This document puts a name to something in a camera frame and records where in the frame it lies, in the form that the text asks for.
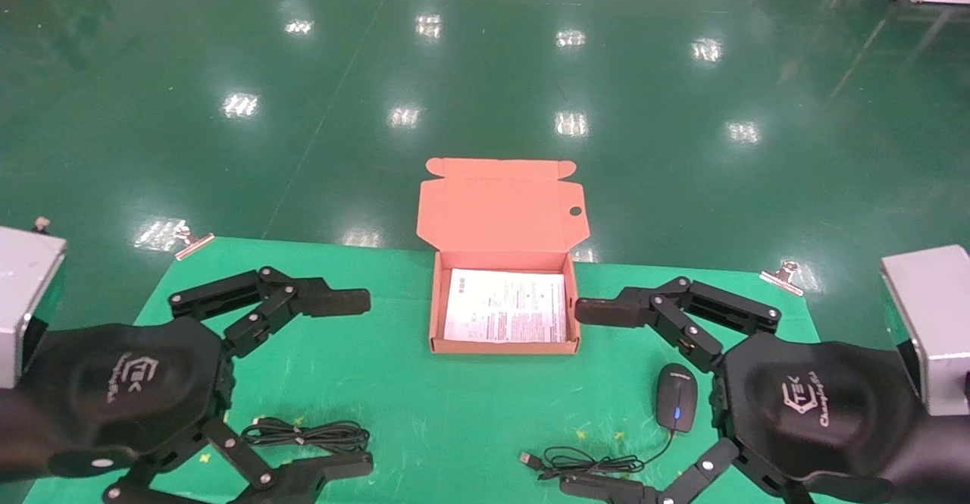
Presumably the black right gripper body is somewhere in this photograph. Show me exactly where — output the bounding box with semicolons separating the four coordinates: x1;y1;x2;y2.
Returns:
715;333;970;504

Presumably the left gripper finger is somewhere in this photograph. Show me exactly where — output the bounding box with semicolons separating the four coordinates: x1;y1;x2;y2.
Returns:
168;265;372;358
102;413;374;504

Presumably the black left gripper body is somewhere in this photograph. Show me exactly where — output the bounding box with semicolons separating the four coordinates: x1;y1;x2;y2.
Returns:
0;318;234;484

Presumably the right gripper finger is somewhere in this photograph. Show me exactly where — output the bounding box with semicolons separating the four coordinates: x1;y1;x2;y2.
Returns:
574;277;783;374
559;440;812;504

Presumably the black data cable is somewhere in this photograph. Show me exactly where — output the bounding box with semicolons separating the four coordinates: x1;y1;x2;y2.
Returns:
241;415;371;455

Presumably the mouse usb cable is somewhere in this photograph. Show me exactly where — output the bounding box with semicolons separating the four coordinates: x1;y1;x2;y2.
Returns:
519;364;699;482

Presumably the orange cardboard box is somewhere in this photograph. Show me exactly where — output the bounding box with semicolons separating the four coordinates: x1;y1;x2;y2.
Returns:
415;158;590;355

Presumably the white printed paper sheet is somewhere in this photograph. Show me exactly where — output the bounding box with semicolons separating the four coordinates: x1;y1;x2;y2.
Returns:
443;268;569;343

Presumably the metal binder clip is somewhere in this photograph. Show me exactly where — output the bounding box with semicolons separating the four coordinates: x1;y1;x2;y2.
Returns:
759;260;806;297
174;224;216;261

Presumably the green table cloth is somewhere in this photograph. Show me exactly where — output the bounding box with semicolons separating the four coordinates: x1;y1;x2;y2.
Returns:
23;236;887;504

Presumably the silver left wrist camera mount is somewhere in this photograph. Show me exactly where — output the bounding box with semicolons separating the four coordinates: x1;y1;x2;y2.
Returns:
0;225;67;389

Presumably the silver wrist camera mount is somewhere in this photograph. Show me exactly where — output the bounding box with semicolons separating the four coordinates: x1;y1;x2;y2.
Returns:
0;225;67;389
881;245;970;418

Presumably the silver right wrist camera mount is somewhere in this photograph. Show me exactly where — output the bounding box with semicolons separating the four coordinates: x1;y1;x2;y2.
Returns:
881;245;970;418

